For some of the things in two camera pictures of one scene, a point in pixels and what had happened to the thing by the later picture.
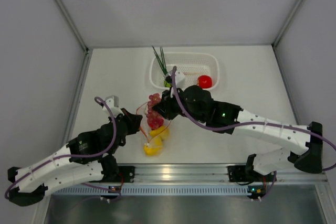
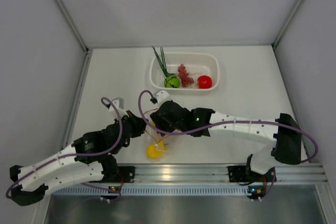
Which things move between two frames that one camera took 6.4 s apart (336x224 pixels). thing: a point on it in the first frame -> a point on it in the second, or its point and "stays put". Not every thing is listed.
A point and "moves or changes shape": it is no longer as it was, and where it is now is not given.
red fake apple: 205,81 stays put
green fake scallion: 161,63 stays put
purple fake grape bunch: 155,120 moves or changes shape
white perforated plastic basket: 192,64 stays put
